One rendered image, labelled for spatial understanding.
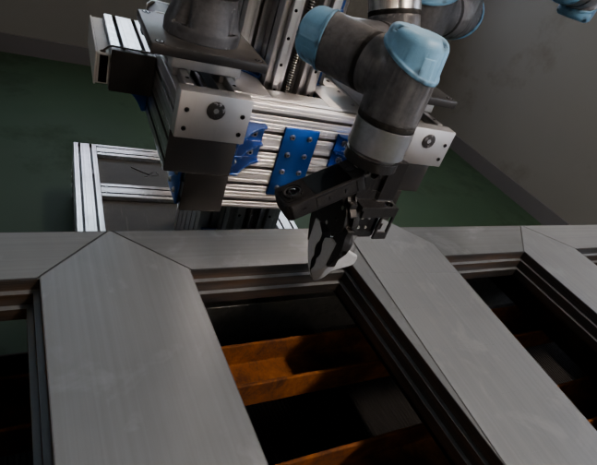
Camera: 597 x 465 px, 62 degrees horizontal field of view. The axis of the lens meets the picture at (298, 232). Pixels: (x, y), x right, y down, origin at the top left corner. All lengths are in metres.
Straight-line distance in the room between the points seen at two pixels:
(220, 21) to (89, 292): 0.59
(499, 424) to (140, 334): 0.44
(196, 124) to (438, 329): 0.54
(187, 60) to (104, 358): 0.61
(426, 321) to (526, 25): 3.75
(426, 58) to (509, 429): 0.45
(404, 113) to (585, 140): 3.28
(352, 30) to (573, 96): 3.38
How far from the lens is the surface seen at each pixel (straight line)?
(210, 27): 1.01
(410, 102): 0.60
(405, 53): 0.58
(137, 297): 0.63
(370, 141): 0.61
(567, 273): 1.14
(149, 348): 0.58
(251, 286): 0.74
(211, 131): 0.95
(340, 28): 0.65
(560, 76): 4.06
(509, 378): 0.77
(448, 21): 1.27
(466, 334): 0.79
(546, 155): 3.99
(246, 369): 0.83
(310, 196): 0.62
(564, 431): 0.75
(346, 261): 0.72
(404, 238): 0.94
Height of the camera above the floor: 1.30
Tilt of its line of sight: 32 degrees down
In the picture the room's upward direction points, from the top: 20 degrees clockwise
